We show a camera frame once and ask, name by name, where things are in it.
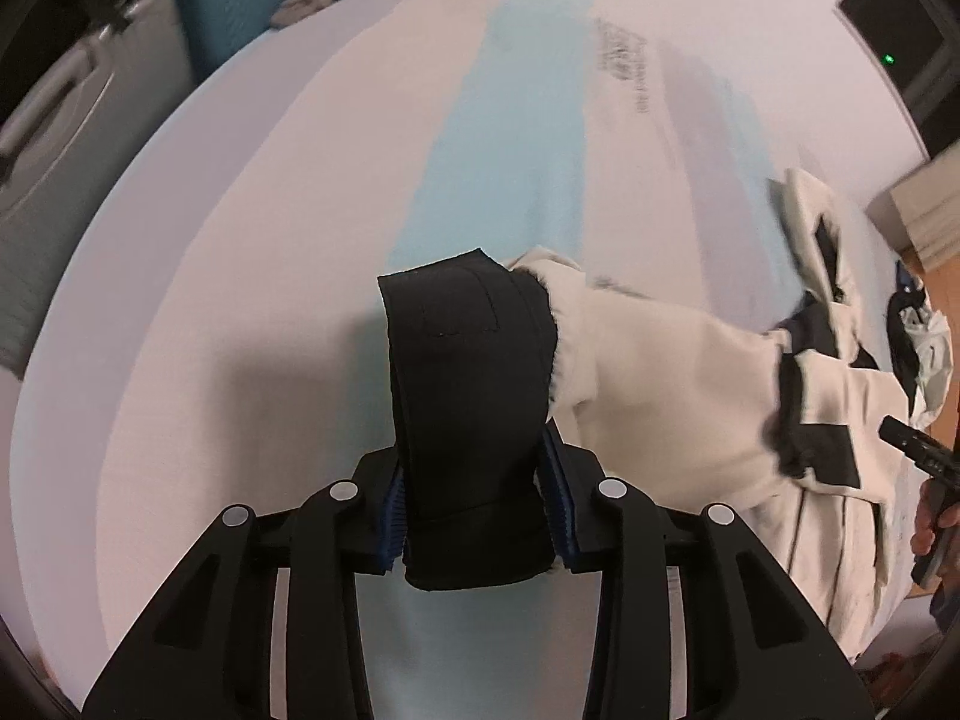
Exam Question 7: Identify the pastel striped bed sheet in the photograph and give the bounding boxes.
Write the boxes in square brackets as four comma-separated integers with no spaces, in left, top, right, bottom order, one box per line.
[11,0,960,720]

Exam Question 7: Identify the white and black jacket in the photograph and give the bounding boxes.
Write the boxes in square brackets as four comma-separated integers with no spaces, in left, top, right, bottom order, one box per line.
[377,169,929,661]

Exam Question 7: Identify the person's right hand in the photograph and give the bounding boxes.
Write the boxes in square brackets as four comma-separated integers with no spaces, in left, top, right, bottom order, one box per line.
[910,474,960,557]

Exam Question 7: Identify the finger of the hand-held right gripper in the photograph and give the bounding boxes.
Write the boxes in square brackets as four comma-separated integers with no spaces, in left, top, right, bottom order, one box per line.
[879,415,960,478]

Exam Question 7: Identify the grey suitcase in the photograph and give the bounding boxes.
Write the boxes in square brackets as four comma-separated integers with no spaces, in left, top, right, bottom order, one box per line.
[0,0,200,380]

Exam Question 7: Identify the beige cloth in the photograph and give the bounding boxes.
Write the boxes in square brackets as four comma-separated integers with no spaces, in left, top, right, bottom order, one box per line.
[271,0,335,29]

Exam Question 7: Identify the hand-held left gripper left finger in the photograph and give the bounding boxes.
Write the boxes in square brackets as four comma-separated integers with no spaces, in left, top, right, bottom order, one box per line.
[81,450,407,720]

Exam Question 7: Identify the black and grey garment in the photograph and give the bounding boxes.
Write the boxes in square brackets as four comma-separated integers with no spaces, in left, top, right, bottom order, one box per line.
[887,259,955,425]

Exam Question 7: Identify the black device with green light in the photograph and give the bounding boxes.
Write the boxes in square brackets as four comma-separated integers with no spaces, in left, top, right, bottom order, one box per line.
[836,0,947,91]

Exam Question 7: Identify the cardboard box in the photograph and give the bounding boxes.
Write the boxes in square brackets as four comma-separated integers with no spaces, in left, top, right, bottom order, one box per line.
[866,154,960,293]

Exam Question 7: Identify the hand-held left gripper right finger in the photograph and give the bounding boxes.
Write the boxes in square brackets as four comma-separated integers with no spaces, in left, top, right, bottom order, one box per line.
[538,435,876,720]

